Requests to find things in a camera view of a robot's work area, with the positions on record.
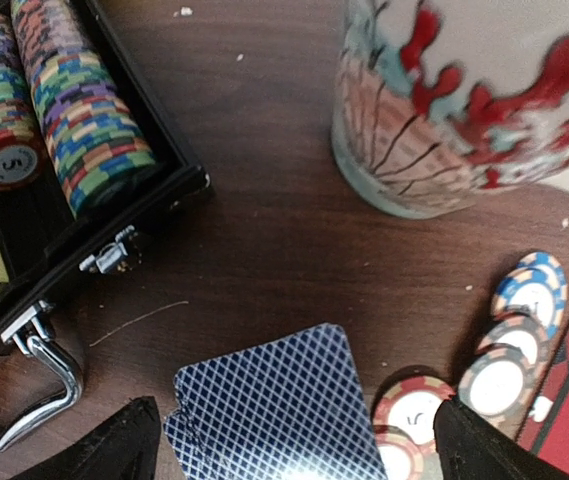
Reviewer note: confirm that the loose chip middle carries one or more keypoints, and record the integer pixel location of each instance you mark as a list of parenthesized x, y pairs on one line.
[(411, 405)]

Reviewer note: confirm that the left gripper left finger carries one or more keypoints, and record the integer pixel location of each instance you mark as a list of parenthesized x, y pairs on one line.
[(125, 446)]

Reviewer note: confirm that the white floral ceramic mug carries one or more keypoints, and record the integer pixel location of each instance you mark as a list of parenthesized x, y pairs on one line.
[(439, 103)]

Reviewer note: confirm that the loose chip front left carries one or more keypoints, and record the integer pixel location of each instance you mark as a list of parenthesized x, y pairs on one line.
[(401, 457)]

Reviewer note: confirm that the blue playing card deck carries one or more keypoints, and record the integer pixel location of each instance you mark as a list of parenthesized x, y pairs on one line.
[(292, 408)]

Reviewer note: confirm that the stack of poker chips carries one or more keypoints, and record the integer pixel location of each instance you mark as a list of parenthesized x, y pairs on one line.
[(526, 314)]

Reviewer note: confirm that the right poker chip row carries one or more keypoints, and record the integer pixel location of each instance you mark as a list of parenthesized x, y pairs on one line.
[(98, 149)]

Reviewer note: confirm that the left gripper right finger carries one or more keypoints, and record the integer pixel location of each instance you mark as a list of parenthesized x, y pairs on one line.
[(470, 448)]

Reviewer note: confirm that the black poker chip case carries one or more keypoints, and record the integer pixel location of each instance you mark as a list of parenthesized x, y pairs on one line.
[(47, 249)]

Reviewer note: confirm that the loose chip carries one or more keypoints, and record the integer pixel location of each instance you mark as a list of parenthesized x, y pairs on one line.
[(411, 405), (401, 457)]

